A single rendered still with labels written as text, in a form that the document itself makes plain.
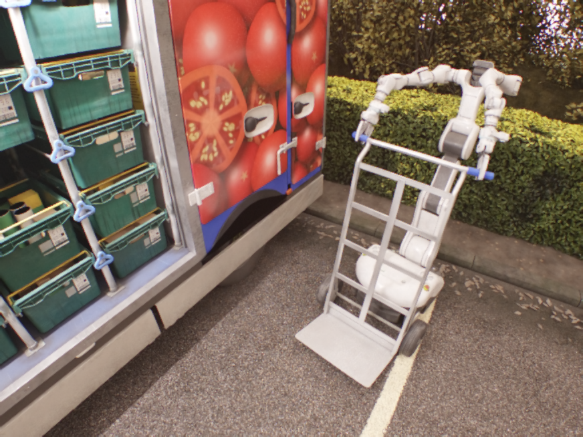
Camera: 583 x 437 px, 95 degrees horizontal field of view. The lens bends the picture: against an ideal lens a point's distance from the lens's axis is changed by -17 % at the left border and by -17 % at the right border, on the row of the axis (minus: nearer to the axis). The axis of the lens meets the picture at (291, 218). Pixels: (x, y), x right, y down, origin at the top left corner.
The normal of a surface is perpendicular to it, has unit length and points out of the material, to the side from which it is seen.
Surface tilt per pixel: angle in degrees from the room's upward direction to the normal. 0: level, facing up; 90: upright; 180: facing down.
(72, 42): 97
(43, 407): 90
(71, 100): 91
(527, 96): 55
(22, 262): 91
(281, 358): 0
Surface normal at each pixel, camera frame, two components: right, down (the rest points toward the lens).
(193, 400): 0.00, -0.83
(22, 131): 0.83, 0.41
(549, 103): -0.43, -0.11
